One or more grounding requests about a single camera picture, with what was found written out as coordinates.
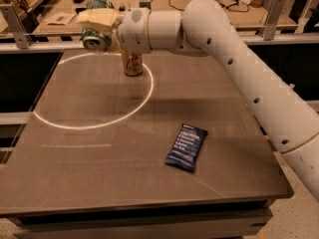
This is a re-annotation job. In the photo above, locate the small black block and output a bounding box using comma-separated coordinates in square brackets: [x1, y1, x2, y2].
[119, 5, 126, 11]

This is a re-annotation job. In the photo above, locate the metal bracket left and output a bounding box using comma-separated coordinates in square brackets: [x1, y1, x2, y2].
[0, 4, 32, 49]

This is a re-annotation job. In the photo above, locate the wooden background desk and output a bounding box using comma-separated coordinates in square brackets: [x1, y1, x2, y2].
[33, 0, 268, 37]

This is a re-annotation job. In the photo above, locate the metal bracket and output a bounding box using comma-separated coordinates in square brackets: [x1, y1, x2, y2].
[140, 1, 152, 10]
[0, 4, 32, 49]
[260, 0, 285, 41]

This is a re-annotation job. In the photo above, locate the metal bracket middle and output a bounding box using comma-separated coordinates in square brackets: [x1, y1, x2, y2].
[140, 1, 152, 10]

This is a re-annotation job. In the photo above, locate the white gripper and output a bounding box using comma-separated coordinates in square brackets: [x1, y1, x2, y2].
[76, 8, 151, 54]

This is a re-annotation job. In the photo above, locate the metal rail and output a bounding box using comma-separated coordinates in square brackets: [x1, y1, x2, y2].
[0, 33, 319, 54]

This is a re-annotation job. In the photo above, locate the black tool on desk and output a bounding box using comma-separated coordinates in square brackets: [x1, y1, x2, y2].
[75, 7, 86, 14]

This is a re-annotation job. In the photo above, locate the metal bracket right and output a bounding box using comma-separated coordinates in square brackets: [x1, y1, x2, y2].
[260, 0, 285, 41]

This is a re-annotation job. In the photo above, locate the green soda can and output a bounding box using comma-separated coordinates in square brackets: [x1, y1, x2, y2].
[81, 0, 114, 53]

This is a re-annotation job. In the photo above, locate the blue snack bar wrapper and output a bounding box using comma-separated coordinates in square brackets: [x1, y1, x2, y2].
[165, 123, 207, 172]

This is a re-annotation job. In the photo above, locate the beige envelope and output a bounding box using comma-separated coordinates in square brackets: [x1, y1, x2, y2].
[45, 12, 75, 26]

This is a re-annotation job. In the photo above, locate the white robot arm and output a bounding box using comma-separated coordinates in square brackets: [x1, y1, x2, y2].
[77, 0, 319, 199]

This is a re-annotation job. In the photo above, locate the orange soda can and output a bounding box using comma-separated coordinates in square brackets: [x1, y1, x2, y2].
[122, 51, 143, 77]

